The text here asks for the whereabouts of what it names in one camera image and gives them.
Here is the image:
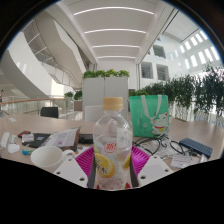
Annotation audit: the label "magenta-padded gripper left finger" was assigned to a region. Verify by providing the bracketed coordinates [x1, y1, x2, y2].
[53, 146, 97, 189]

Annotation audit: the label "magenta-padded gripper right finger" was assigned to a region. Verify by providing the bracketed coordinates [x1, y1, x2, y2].
[128, 145, 174, 188]

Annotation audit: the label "clear yellow-capped drink bottle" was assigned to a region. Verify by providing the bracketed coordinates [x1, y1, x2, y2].
[92, 96, 134, 191]

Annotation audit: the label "white paper cup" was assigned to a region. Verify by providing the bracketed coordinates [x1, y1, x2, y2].
[30, 145, 76, 173]

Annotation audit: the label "white card with pink print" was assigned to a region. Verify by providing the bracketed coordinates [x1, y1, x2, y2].
[171, 154, 194, 169]

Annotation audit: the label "open paper booklet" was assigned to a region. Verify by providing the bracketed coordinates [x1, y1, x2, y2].
[43, 127, 82, 152]

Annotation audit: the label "small black device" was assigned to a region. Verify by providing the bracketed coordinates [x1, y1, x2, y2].
[78, 133, 95, 145]

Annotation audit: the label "black flat pad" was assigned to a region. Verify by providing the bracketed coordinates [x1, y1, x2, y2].
[28, 132, 52, 149]

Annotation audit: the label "dark blue flat case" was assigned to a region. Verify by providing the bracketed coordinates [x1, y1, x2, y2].
[178, 137, 214, 159]

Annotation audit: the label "white packet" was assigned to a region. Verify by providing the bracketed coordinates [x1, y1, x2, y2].
[21, 133, 35, 144]

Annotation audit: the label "green tote bag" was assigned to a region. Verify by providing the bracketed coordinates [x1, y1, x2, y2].
[128, 94, 170, 138]

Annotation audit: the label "red and black box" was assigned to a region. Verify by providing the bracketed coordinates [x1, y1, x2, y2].
[17, 130, 32, 139]

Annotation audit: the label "white computer mouse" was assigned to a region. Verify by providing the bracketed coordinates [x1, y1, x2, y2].
[7, 143, 21, 155]

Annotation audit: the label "white chair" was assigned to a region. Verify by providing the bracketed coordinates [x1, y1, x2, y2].
[83, 105, 105, 123]

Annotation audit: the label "black chair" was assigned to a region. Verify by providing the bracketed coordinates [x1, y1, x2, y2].
[39, 106, 60, 120]

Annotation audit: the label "small grey computer mouse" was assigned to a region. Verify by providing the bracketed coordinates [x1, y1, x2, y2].
[8, 134, 19, 145]

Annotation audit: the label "small planter with plants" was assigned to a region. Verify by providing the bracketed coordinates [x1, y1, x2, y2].
[63, 89, 84, 112]

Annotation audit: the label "glass railing with wooden handrail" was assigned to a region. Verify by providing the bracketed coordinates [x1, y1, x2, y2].
[0, 96, 76, 118]

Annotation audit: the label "row of green shrubs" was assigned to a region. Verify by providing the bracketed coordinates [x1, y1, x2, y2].
[129, 64, 224, 123]

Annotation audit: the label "white planter cabinet with plants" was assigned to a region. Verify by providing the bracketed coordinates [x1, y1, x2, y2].
[81, 68, 131, 122]

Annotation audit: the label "ceiling light strips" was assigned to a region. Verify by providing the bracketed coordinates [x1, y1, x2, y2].
[73, 6, 155, 60]

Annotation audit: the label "tangled black cables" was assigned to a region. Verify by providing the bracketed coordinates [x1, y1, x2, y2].
[132, 133, 188, 157]

